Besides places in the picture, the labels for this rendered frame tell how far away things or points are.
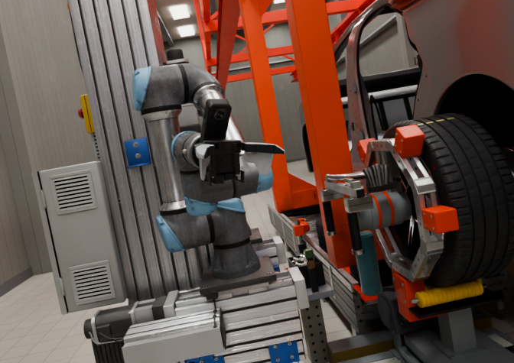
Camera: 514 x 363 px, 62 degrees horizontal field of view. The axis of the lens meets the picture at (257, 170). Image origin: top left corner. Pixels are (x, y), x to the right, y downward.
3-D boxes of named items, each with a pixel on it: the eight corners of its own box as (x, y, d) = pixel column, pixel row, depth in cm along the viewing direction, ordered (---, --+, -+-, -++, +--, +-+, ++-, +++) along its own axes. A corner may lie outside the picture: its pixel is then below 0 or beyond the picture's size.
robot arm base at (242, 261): (212, 283, 125) (205, 250, 124) (213, 268, 140) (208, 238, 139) (262, 272, 125) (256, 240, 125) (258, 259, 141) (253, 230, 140)
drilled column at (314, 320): (330, 361, 224) (317, 284, 221) (312, 365, 223) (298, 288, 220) (326, 352, 234) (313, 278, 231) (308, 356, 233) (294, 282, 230)
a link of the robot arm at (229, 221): (255, 238, 128) (248, 193, 128) (213, 248, 124) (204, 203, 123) (242, 232, 140) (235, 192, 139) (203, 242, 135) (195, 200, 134)
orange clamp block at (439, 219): (444, 225, 143) (460, 229, 134) (422, 229, 143) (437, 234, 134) (441, 204, 143) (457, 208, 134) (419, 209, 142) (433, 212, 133)
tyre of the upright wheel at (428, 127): (426, 238, 212) (524, 308, 148) (381, 247, 210) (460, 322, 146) (418, 105, 196) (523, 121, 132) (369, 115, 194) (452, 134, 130)
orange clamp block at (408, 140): (421, 155, 151) (425, 134, 145) (400, 159, 150) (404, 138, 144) (412, 144, 156) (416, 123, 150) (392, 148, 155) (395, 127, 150)
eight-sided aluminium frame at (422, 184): (452, 293, 145) (427, 135, 141) (434, 297, 144) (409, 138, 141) (387, 254, 199) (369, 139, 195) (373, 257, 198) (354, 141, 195)
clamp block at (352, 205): (374, 209, 148) (372, 193, 148) (349, 213, 148) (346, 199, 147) (369, 206, 153) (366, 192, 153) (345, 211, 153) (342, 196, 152)
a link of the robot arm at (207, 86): (211, 83, 137) (271, 200, 109) (177, 87, 133) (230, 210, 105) (214, 52, 128) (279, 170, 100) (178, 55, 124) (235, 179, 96)
